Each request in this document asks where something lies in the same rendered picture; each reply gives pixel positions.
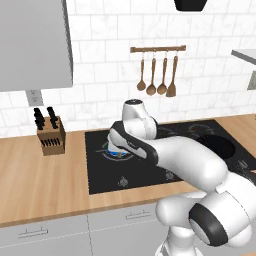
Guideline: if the grey wall shelf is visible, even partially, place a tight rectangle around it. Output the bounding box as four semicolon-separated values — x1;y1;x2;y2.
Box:
231;48;256;66

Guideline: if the wooden knife block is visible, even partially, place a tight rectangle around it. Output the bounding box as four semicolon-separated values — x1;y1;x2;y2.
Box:
36;115;67;157

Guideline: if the wooden ladle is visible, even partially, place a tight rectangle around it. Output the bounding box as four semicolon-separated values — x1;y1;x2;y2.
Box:
145;51;158;97
156;51;169;96

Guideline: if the grey wall fitting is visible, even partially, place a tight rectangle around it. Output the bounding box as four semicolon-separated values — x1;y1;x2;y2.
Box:
246;71;256;91

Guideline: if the wooden spatula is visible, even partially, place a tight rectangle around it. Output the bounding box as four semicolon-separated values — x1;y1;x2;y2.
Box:
165;51;179;98

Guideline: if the grey drawer front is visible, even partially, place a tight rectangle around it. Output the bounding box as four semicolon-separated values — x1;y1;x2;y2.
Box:
87;202;169;256
0;214;90;256

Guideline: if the grey wall socket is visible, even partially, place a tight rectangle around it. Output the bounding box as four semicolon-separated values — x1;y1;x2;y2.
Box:
26;89;45;107

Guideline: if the small wooden spoon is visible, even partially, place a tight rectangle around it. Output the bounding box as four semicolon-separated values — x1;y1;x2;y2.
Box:
136;52;147;92

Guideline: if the black extractor hood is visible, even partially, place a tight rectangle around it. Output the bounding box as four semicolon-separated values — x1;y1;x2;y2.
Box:
173;0;209;13

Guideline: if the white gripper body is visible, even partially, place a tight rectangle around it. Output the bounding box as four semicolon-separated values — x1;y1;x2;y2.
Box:
105;141;118;155

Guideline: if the black frying pan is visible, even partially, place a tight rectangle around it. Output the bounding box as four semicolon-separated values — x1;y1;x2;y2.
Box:
196;133;238;162

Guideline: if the grey drawer handle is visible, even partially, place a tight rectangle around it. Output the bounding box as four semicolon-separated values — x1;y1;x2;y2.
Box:
17;226;50;239
125;209;153;221

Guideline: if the black knife handle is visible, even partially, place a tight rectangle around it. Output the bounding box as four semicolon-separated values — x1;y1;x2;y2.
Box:
46;106;59;130
33;107;46;131

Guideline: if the black hob knob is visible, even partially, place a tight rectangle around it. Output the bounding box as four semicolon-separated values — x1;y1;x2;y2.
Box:
118;176;131;189
164;170;177;182

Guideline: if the black glass hob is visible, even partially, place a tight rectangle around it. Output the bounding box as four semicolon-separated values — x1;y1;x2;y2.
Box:
84;119;256;196

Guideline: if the wooden utensil rail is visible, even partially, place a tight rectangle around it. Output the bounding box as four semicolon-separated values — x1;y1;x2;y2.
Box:
129;45;187;54

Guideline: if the grey wall cupboard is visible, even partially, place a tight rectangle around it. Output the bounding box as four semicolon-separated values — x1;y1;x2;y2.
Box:
0;0;74;92

